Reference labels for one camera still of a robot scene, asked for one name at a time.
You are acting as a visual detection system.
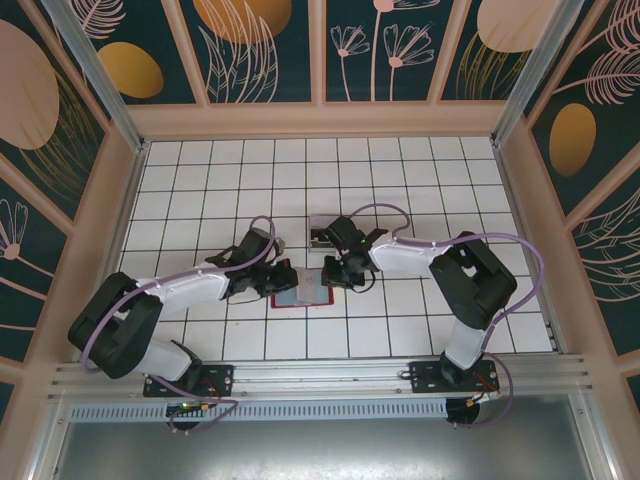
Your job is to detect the aluminium front rail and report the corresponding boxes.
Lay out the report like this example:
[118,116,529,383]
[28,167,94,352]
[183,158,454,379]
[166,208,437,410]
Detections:
[47,354,596,401]

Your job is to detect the wall panel orange oval fern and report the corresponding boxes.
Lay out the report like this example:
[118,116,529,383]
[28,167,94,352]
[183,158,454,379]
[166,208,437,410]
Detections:
[519,0,640,219]

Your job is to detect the wall panel flower outline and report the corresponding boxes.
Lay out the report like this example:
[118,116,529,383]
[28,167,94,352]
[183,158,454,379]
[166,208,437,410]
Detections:
[0,149,76,369]

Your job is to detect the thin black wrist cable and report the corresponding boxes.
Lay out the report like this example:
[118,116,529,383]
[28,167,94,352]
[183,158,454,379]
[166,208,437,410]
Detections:
[227,287,264,305]
[349,274,379,295]

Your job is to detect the slotted grey cable duct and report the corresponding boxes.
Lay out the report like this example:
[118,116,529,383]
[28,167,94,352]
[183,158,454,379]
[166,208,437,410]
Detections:
[67,399,451,421]

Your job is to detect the clear acrylic card stand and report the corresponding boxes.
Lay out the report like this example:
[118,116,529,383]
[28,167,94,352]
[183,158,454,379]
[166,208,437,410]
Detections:
[308,213,346,255]

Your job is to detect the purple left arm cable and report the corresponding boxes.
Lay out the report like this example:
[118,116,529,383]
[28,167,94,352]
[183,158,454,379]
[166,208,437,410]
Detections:
[79,215,279,436]

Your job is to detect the grey metal sheet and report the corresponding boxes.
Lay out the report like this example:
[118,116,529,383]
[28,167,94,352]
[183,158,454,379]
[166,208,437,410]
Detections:
[29,419,616,480]

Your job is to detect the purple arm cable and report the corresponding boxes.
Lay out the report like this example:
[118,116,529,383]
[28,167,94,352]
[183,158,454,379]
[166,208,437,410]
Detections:
[79,215,279,436]
[347,202,547,431]

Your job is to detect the wall panel pink flowers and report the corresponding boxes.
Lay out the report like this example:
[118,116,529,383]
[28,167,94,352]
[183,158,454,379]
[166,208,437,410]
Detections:
[322,0,466,105]

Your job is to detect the wall panel pink leaf outlines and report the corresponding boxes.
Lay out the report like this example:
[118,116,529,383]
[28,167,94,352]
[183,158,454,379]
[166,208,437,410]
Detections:
[567,172,640,359]

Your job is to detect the white card red pattern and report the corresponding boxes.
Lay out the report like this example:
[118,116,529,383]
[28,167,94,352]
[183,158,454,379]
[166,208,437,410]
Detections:
[296,266,323,303]

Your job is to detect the wall panel large pink oval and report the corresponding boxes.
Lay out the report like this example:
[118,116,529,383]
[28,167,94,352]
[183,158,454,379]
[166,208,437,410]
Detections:
[0,0,112,226]

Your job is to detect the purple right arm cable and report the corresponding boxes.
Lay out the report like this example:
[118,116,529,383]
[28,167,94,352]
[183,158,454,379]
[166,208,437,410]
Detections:
[347,202,547,431]

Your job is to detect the red card holder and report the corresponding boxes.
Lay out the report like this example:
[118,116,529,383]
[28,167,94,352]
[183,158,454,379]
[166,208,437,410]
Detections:
[269,267,335,310]

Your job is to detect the aluminium corner post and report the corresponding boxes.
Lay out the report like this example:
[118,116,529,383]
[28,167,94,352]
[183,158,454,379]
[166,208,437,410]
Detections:
[490,0,576,147]
[39,0,151,154]

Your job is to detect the wall panel pink circle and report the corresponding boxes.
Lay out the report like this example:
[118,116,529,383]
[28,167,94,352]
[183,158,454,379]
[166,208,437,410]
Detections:
[438,0,556,103]

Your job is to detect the aluminium table edge strip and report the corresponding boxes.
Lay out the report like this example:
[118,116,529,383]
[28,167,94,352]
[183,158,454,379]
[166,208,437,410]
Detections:
[79,141,151,364]
[492,142,566,356]

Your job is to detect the wall panel orange circle leaves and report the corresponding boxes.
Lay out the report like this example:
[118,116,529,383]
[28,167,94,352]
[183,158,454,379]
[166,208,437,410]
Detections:
[177,0,317,105]

